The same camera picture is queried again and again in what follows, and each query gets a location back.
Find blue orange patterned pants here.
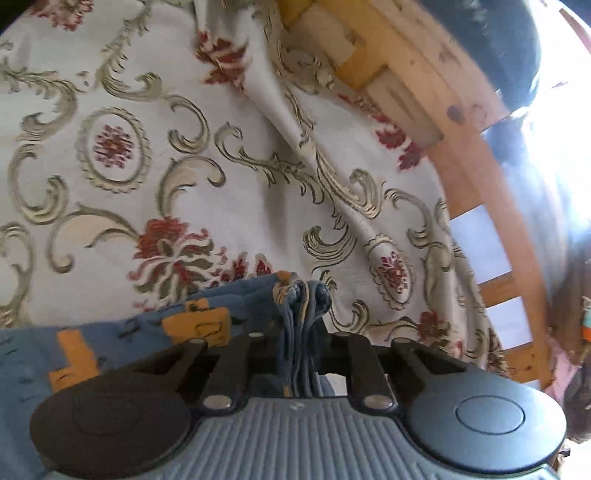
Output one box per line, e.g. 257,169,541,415
1,272,332,479

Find floral cream bedspread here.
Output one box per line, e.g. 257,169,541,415
1,1,508,375

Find dark hanging clothes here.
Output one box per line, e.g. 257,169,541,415
422,0,541,112

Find wooden bed frame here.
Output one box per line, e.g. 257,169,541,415
266,1,552,386

